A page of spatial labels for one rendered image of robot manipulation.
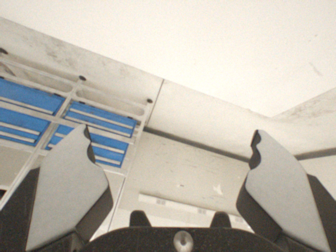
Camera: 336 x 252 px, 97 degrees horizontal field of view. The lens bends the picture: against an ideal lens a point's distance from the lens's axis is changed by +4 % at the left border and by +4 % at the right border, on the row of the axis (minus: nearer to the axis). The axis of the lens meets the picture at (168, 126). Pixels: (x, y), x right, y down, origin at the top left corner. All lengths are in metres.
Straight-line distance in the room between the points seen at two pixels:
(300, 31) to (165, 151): 2.38
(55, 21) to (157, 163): 2.26
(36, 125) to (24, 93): 0.38
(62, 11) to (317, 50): 0.60
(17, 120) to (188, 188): 2.33
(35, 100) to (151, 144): 1.61
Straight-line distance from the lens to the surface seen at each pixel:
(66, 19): 0.54
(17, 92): 2.16
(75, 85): 2.02
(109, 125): 1.74
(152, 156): 2.54
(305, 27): 0.44
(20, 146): 1.86
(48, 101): 2.00
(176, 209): 2.61
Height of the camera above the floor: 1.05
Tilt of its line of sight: 26 degrees down
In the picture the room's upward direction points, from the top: 167 degrees counter-clockwise
